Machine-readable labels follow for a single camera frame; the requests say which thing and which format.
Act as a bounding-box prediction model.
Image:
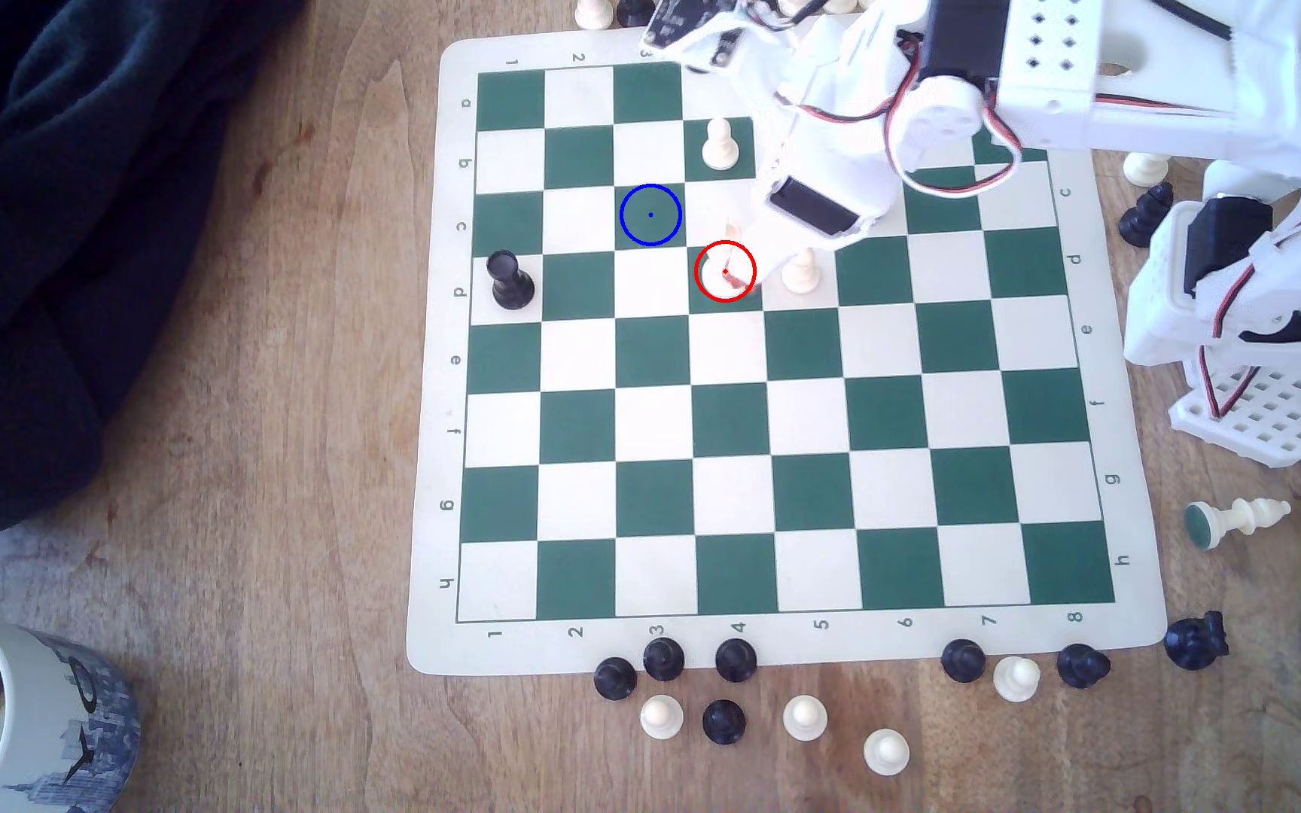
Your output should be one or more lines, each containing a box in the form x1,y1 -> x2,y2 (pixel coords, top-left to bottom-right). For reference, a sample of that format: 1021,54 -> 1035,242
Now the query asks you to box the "green white chess board mat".
405,32 -> 1169,679

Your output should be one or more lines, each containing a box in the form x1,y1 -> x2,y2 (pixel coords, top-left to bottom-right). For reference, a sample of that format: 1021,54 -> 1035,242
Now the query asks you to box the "gripper camera circuit board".
646,0 -> 747,76

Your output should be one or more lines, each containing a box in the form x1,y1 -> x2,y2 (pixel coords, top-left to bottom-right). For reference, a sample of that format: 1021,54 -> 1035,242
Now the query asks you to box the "printed ceramic coffee mug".
0,604 -> 142,813

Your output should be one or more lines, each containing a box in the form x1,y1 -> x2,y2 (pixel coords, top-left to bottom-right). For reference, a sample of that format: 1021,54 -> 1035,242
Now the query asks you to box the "white chess queen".
1184,497 -> 1292,553

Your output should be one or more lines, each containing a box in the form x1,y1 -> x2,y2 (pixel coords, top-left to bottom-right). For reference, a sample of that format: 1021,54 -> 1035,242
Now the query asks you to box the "black chess rook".
486,249 -> 538,313

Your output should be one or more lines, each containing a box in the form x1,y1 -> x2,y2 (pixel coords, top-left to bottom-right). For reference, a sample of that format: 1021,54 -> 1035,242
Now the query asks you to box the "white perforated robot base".
1168,359 -> 1301,470

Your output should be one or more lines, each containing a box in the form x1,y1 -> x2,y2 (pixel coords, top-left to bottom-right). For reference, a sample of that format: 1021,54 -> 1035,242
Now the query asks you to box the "dark fabric garment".
0,0 -> 309,546

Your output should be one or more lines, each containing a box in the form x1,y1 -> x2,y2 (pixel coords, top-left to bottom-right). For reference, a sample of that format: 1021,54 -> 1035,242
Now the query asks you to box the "red white black servo cable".
883,77 -> 1027,202

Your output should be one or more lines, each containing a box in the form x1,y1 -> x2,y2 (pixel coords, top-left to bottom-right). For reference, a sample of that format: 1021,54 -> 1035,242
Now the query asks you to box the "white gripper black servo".
723,9 -> 928,300

